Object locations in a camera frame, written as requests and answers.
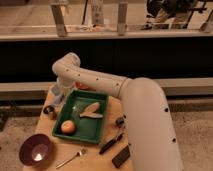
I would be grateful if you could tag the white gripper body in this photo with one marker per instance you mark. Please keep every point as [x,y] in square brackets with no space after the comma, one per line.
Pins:
[65,86]

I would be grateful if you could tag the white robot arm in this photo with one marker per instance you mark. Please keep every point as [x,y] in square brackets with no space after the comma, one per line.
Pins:
[151,134]

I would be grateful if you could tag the blue plastic cup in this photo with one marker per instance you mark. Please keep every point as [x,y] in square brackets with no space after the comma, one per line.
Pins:
[55,90]

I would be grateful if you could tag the small metal cup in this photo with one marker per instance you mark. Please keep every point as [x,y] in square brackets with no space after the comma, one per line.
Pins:
[50,112]

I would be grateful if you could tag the red bowl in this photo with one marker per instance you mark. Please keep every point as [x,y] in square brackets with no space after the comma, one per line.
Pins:
[82,86]

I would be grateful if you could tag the orange apple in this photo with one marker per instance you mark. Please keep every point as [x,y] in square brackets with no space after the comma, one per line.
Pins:
[68,127]

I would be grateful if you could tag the green plastic tray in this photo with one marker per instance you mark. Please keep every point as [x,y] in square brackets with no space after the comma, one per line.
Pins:
[88,130]

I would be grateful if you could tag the small dark round can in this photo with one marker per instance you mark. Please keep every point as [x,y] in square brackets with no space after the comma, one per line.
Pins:
[120,122]

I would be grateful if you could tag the wooden table board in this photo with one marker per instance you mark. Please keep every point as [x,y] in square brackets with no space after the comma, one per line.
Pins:
[92,160]

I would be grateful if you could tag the purple bowl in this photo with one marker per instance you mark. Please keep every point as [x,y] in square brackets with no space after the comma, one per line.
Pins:
[35,150]

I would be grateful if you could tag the black rectangular block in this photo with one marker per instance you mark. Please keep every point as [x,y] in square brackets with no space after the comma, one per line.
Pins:
[121,157]

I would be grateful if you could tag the black handled knife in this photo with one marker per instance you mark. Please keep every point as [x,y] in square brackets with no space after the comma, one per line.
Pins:
[110,143]

